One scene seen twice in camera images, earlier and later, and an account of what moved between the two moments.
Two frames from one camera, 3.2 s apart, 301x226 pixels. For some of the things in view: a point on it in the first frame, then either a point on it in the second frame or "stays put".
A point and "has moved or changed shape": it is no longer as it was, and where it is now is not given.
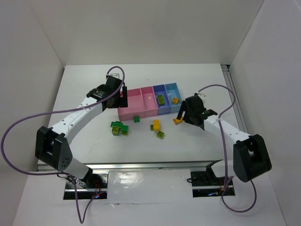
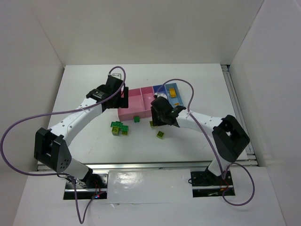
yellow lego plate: (176, 121) has moved or changed shape
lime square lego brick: (160, 135) stays put
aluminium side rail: (237, 108) stays put
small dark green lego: (136, 118) stays put
